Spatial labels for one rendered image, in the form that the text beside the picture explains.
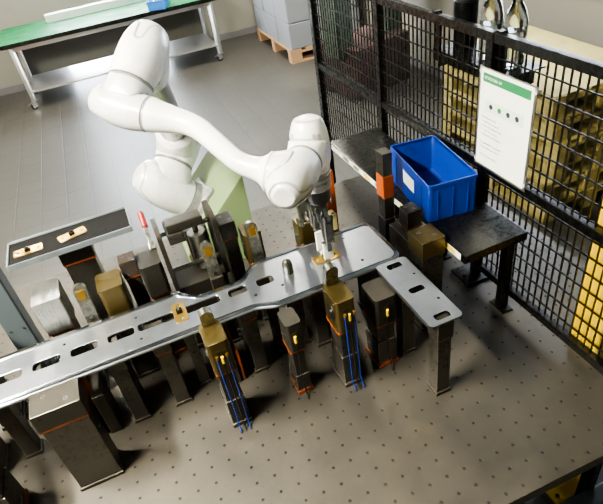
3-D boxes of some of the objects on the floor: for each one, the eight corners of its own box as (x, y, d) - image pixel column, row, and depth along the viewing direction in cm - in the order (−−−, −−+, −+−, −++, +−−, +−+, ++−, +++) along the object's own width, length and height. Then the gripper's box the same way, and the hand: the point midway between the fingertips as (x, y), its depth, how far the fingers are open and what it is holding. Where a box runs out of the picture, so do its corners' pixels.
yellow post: (556, 505, 196) (770, -219, 75) (521, 464, 210) (655, -203, 89) (595, 483, 200) (856, -235, 80) (558, 445, 214) (734, -218, 93)
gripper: (292, 178, 157) (303, 243, 171) (317, 206, 144) (326, 273, 158) (315, 170, 159) (324, 235, 173) (342, 197, 145) (349, 265, 160)
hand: (324, 245), depth 164 cm, fingers open, 4 cm apart
